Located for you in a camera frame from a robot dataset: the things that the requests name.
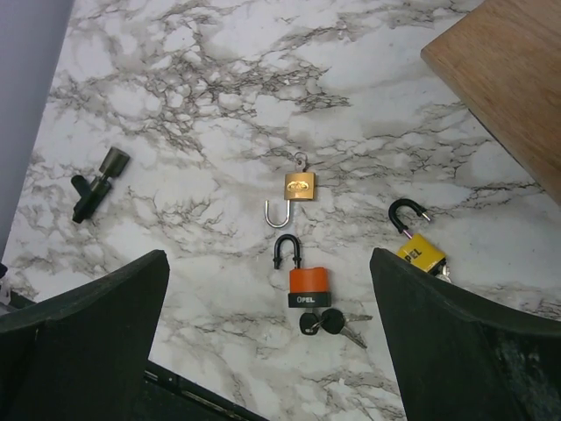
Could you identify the orange black padlock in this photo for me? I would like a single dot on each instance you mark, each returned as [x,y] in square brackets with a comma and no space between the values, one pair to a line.
[309,288]

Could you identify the wooden board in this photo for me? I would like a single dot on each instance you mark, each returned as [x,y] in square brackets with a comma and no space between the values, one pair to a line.
[502,60]

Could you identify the brass padlock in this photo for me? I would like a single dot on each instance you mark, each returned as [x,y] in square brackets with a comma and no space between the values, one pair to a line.
[298,186]

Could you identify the black-headed keys bunch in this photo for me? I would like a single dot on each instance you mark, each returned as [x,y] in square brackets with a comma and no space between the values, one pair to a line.
[334,322]

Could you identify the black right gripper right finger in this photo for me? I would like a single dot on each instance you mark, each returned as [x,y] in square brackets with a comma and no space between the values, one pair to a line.
[459,356]

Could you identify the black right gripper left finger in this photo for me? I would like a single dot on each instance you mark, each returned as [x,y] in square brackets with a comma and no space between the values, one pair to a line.
[81,355]

